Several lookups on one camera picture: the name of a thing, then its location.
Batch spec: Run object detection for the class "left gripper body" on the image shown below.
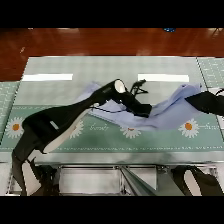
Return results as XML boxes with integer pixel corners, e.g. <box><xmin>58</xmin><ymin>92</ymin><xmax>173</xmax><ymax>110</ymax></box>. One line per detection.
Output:
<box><xmin>124</xmin><ymin>94</ymin><xmax>153</xmax><ymax>119</ymax></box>

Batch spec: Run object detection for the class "light blue shirt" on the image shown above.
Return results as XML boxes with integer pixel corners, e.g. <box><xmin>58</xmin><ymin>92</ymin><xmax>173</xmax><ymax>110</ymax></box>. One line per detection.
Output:
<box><xmin>74</xmin><ymin>81</ymin><xmax>208</xmax><ymax>132</ymax></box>

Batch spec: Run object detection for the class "silver frame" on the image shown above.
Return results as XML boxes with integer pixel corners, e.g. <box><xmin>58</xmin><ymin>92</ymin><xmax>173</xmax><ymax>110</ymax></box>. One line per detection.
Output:
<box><xmin>6</xmin><ymin>161</ymin><xmax>224</xmax><ymax>197</ymax></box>

